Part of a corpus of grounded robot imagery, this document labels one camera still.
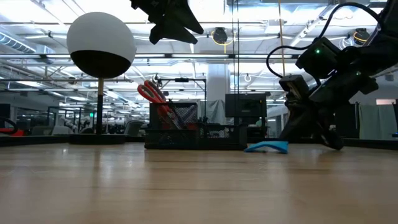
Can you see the grey office chair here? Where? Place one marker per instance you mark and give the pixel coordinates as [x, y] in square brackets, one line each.
[134, 127]

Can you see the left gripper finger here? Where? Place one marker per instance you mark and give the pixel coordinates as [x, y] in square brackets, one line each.
[185, 17]
[174, 33]

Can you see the blue curved plastic piece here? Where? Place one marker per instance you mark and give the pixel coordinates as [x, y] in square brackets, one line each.
[267, 146]

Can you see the white globe table lamp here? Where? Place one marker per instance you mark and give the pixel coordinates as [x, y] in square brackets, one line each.
[101, 40]

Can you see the green curtain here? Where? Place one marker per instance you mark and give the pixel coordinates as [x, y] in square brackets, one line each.
[377, 121]

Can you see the black cabinet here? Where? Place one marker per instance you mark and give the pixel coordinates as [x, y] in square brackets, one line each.
[351, 121]

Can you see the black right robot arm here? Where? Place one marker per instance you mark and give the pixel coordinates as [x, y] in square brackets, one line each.
[379, 53]

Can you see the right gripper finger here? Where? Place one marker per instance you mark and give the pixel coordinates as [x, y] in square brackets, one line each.
[326, 127]
[297, 124]

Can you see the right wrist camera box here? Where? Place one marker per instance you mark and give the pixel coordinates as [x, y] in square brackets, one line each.
[317, 59]

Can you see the black monitor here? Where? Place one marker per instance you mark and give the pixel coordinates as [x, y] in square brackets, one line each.
[245, 105]

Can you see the black aluminium table frame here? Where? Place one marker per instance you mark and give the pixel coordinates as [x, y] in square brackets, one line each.
[46, 140]

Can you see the black mesh desk organizer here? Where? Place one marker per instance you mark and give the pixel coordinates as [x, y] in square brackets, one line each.
[217, 140]

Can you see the red and black cart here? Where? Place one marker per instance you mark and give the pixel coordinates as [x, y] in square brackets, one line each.
[14, 132]

